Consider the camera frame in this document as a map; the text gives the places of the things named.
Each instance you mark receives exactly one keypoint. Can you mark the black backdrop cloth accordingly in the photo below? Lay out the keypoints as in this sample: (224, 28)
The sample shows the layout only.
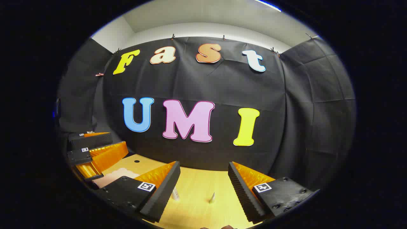
(222, 86)

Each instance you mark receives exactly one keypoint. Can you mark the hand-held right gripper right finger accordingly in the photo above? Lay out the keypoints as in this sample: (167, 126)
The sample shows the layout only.
(243, 194)

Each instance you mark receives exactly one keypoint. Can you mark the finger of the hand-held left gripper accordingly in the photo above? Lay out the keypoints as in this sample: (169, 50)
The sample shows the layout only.
(92, 140)
(79, 156)

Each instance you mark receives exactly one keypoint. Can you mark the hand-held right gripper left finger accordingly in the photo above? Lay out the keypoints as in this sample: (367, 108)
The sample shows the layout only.
(162, 194)

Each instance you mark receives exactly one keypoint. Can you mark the white cosmetic tube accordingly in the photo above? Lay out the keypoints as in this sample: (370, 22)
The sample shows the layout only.
(175, 194)
(212, 197)

